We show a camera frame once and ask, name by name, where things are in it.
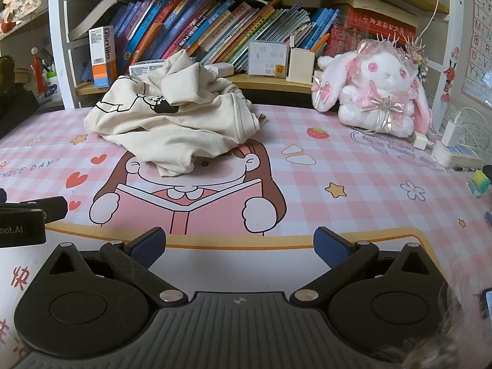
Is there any cream t-shirt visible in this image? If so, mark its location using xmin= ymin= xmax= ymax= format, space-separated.
xmin=84 ymin=50 xmax=267 ymax=177

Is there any alphabet wall poster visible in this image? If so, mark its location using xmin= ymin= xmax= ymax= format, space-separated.
xmin=461 ymin=0 xmax=492 ymax=108

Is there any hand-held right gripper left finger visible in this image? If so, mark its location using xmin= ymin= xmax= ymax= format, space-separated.
xmin=38 ymin=228 xmax=189 ymax=308

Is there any tall white orange blue box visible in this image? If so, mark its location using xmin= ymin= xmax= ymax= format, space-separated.
xmin=89 ymin=26 xmax=118 ymax=88

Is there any white plug charger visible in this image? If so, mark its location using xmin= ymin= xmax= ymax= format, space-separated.
xmin=442 ymin=119 xmax=461 ymax=147

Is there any white power strip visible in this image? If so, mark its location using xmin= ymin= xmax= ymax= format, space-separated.
xmin=430 ymin=140 xmax=483 ymax=169

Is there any clear plastic card box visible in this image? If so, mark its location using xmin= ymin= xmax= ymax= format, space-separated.
xmin=248 ymin=40 xmax=290 ymax=77

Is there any cream pen holder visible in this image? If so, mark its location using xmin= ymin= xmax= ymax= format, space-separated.
xmin=286 ymin=34 xmax=331 ymax=84

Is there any white tub of pens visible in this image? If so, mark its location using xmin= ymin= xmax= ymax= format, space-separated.
xmin=33 ymin=46 xmax=63 ymax=100

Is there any row of colourful books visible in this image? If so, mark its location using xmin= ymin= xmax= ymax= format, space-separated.
xmin=71 ymin=0 xmax=418 ymax=78

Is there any flat white orange box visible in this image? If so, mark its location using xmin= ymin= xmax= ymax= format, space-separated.
xmin=129 ymin=59 xmax=169 ymax=78

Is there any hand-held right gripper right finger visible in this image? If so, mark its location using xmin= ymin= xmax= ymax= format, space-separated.
xmin=290 ymin=228 xmax=442 ymax=308

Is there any pink plaid cartoon desk mat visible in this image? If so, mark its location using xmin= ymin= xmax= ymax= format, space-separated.
xmin=0 ymin=104 xmax=492 ymax=369

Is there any dark olive bag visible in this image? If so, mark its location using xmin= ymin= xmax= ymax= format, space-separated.
xmin=0 ymin=56 xmax=41 ymax=135

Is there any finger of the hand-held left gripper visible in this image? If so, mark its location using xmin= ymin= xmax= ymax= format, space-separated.
xmin=0 ymin=196 xmax=69 ymax=224

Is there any cartoon deer sticker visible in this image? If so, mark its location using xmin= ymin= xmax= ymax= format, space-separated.
xmin=442 ymin=48 xmax=460 ymax=103

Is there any white cable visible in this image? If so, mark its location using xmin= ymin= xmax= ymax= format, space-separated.
xmin=417 ymin=0 xmax=441 ymax=44

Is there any pink white plush bunny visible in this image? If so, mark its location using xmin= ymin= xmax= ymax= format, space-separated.
xmin=311 ymin=34 xmax=433 ymax=138

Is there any yellow green eraser toy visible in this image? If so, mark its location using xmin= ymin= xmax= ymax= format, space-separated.
xmin=467 ymin=169 xmax=492 ymax=197

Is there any wooden bookshelf white frame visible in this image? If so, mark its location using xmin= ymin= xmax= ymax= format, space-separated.
xmin=48 ymin=0 xmax=462 ymax=110

